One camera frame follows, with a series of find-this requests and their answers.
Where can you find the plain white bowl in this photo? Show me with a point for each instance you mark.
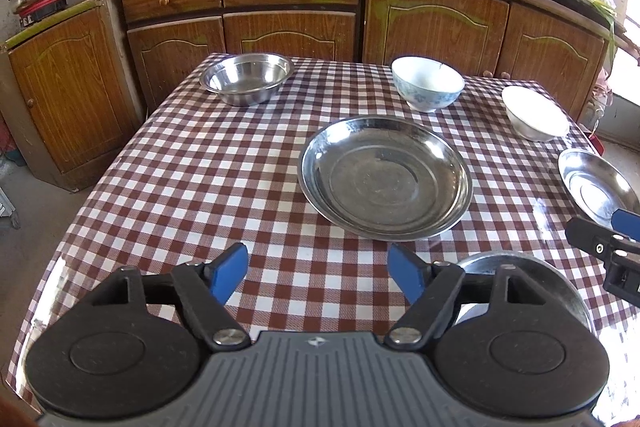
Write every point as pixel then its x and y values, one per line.
pixel 532 109

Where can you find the pink fabric bundle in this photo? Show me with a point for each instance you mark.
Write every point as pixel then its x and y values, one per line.
pixel 602 87

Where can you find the glass door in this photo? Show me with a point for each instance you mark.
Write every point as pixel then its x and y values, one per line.
pixel 630 72

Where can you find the red bag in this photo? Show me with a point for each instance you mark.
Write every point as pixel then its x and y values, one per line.
pixel 596 146

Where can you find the black and red cooker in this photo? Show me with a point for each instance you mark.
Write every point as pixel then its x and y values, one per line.
pixel 40 12

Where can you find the wooden corner cabinet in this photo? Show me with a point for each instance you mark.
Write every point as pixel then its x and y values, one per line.
pixel 75 107

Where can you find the brown checked tablecloth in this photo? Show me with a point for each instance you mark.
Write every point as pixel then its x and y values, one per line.
pixel 200 187

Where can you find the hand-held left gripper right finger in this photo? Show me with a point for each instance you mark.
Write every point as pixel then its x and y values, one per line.
pixel 406 274

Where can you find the stainless steel plate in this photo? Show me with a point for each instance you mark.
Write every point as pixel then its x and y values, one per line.
pixel 385 179
pixel 592 187

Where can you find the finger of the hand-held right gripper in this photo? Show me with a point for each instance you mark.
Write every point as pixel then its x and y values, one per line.
pixel 627 224
pixel 585 237

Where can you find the blue patterned white bowl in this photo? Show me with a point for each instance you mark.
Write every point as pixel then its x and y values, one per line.
pixel 425 82

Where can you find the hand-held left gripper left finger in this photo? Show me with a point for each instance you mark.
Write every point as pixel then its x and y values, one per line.
pixel 227 274

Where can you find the small steel bowl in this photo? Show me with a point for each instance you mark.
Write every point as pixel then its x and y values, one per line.
pixel 247 79

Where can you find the grey metal frame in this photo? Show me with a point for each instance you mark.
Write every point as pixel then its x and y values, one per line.
pixel 10 207

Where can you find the green onion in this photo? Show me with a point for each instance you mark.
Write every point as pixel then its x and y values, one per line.
pixel 602 4

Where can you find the wooden two-door cabinet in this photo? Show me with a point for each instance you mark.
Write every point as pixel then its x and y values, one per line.
pixel 440 22

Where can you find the large steel bowl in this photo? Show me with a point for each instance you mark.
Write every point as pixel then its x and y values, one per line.
pixel 570 292

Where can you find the wooden cabinet door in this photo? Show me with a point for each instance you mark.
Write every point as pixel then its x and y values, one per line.
pixel 290 32
pixel 550 57
pixel 435 22
pixel 170 57
pixel 70 97

